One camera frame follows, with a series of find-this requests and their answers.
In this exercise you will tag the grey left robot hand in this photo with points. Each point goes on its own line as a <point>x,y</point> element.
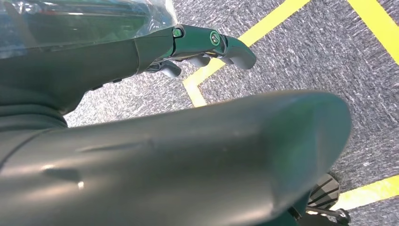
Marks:
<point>187,162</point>

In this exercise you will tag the black caster base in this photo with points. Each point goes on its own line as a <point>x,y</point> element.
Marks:
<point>324,190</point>

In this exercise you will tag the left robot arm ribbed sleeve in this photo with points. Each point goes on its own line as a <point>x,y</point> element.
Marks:
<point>25,120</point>

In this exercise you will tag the clear plastic film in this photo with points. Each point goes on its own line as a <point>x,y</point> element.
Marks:
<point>78,21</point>

